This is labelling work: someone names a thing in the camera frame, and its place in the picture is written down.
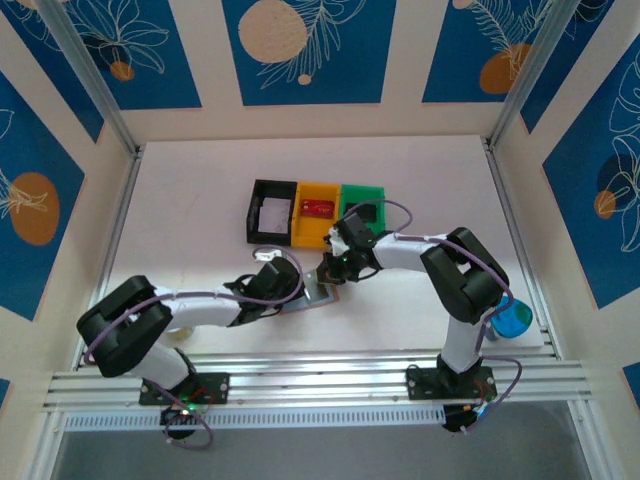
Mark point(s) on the white VIP card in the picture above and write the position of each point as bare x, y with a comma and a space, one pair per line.
276, 208
274, 222
277, 202

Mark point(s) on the yellow plastic bin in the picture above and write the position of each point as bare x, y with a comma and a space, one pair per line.
315, 237

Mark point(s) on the aluminium table edge rail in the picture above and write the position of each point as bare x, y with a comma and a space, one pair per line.
107, 260
520, 250

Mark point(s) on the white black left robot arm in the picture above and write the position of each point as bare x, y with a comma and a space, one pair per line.
200, 307

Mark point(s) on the black card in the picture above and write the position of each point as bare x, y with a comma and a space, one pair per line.
367, 212

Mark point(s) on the small cream bowl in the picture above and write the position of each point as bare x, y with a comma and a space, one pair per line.
181, 334

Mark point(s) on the black controller board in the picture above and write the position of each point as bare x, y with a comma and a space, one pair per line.
457, 420
177, 417

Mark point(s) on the red VIP card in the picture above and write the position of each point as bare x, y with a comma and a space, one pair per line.
317, 208

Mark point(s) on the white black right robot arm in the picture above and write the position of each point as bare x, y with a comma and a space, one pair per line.
405, 250

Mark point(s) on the aluminium mounting beam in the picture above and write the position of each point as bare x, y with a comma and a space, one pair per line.
320, 380

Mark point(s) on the blue floral wall poster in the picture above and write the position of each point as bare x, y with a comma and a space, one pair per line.
460, 50
565, 65
50, 65
590, 200
165, 60
50, 150
350, 60

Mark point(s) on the green plastic bin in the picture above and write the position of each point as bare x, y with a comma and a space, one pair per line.
362, 192

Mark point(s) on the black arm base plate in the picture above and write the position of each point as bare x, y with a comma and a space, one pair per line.
420, 382
215, 387

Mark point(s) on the blue plastic bowl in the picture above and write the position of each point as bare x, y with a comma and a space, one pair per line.
512, 320

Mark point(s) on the black plastic bin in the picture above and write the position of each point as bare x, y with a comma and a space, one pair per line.
270, 239

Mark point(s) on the aluminium frame post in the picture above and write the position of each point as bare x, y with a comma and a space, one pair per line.
90, 75
532, 75

